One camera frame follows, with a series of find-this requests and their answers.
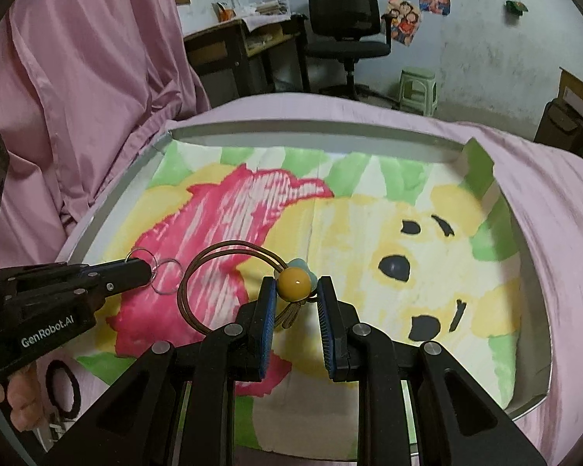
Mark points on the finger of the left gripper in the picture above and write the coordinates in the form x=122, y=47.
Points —
x=115, y=277

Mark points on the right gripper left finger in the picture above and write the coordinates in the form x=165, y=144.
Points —
x=236, y=352

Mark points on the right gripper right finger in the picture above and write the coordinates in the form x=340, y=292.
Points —
x=357, y=352

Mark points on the silver linked key rings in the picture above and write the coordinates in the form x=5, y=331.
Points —
x=158, y=271

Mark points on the brown hair tie yellow bead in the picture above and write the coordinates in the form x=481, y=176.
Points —
x=296, y=284

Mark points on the left hand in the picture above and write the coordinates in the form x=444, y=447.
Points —
x=24, y=396

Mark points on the white shallow cardboard box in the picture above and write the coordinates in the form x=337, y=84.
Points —
x=91, y=237

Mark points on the pink blanket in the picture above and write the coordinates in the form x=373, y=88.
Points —
x=84, y=86

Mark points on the pink bed sheet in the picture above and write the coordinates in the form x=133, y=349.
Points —
x=543, y=184

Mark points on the green plastic stool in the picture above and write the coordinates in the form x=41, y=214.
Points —
x=418, y=91

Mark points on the dark wooden desk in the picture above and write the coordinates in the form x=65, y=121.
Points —
x=231, y=46

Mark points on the brown cardboard box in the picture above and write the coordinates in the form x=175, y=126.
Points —
x=561, y=124

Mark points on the black office chair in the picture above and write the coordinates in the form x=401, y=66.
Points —
x=349, y=31

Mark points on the cartoon family poster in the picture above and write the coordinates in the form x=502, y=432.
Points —
x=405, y=20

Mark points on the green hanging ornament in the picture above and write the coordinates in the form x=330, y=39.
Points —
x=516, y=8

